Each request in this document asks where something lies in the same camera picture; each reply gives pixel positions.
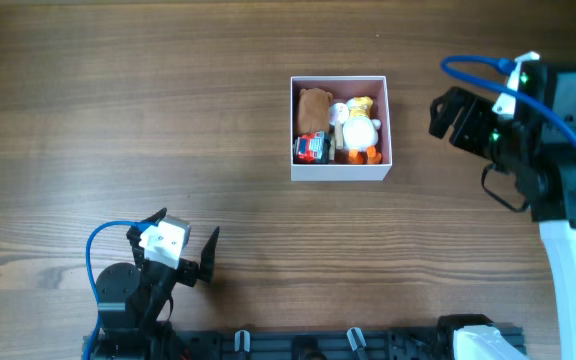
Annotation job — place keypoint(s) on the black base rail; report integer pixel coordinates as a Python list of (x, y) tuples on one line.
[(355, 343)]

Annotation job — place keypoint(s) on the white wooden rattle drum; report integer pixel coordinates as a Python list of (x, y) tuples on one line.
[(338, 115)]

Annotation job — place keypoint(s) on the brown plush bear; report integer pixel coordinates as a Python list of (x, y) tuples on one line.
[(313, 111)]

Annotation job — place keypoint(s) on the yellow cat rattle drum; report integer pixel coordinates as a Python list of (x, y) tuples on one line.
[(332, 151)]

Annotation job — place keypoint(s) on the red toy fire truck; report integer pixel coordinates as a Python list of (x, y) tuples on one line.
[(313, 148)]

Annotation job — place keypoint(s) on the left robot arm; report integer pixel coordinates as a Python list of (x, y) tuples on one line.
[(131, 296)]

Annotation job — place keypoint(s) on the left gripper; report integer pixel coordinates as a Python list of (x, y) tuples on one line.
[(186, 269)]

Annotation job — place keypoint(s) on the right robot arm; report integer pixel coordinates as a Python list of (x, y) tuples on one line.
[(547, 90)]

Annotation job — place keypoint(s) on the white yellow plush duck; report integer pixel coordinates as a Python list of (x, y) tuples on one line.
[(360, 133)]

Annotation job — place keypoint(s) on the pink white cardboard box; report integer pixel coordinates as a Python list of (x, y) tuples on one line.
[(343, 88)]

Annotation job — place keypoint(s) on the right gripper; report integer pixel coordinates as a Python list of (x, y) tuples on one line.
[(468, 123)]

